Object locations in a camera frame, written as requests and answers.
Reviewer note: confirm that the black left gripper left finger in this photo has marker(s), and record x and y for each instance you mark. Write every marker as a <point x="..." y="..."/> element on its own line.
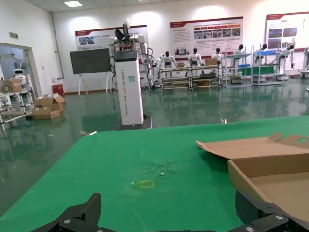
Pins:
<point x="82" y="212"/>

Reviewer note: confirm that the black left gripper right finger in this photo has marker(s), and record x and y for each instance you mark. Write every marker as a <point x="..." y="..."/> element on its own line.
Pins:
<point x="265" y="215"/>

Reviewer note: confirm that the open brown cardboard box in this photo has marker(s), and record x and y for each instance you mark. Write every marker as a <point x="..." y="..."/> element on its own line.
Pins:
<point x="277" y="166"/>

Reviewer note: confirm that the red cabinet box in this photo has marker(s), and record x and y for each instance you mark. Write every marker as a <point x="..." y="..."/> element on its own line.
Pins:
<point x="58" y="90"/>

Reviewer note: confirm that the cardboard box with round print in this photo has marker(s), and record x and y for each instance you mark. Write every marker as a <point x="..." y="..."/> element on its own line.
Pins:
<point x="14" y="85"/>

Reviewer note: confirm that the small cardboard box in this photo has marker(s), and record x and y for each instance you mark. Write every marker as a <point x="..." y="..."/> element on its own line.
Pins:
<point x="180" y="64"/>

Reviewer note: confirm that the green table cloth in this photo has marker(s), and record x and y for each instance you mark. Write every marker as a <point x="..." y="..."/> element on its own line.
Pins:
<point x="120" y="157"/>

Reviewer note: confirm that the metal cloth clamp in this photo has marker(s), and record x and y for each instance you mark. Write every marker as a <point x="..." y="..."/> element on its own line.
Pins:
<point x="84" y="133"/>
<point x="224" y="120"/>

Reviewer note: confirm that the flat closed cardboard carton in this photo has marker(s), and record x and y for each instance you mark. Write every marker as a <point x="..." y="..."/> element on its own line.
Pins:
<point x="41" y="114"/>

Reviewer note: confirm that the open cardboard carton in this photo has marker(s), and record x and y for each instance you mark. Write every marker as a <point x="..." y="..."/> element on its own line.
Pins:
<point x="43" y="102"/>

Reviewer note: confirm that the white tube rack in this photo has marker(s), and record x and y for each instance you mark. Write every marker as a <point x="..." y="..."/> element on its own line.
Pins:
<point x="14" y="115"/>

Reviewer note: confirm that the white column robot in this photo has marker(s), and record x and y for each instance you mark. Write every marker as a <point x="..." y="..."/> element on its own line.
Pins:
<point x="129" y="91"/>

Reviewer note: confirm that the grey metal shelf rack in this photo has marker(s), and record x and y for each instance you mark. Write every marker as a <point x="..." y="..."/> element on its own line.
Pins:
<point x="265" y="64"/>
<point x="236" y="55"/>

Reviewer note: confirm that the roller shelf rack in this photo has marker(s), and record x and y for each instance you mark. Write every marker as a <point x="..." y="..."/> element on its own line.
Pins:
<point x="205" y="76"/>
<point x="173" y="69"/>

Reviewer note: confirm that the dark screen on stand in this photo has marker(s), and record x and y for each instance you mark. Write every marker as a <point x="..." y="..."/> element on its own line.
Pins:
<point x="89" y="60"/>

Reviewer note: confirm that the small white round-head robot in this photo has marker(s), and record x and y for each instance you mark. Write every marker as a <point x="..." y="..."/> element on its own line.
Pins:
<point x="18" y="72"/>

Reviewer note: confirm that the white humanoid robot black head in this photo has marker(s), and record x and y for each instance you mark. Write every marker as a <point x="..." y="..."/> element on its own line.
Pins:
<point x="195" y="58"/>
<point x="218" y="56"/>
<point x="290" y="52"/>
<point x="264" y="47"/>
<point x="166" y="60"/>
<point x="239" y="51"/>

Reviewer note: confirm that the green exit sign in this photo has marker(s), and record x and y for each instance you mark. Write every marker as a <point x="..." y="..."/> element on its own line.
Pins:
<point x="13" y="35"/>

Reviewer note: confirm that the wide poster with photo row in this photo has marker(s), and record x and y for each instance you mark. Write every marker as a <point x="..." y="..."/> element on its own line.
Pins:
<point x="183" y="33"/>

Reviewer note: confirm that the ceiling light panel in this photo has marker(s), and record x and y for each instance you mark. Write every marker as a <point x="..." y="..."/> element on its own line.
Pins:
<point x="71" y="3"/>

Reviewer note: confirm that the wall poster with robot photo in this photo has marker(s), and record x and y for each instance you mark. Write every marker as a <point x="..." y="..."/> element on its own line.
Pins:
<point x="96" y="38"/>

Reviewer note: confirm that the grey wall pipe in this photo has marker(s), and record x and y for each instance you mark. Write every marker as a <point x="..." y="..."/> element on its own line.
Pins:
<point x="56" y="36"/>

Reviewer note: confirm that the doorway with white frame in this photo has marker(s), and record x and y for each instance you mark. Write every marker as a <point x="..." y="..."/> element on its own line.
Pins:
<point x="14" y="45"/>

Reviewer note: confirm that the wall poster with blue photos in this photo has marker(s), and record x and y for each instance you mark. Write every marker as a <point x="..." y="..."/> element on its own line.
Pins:
<point x="277" y="24"/>

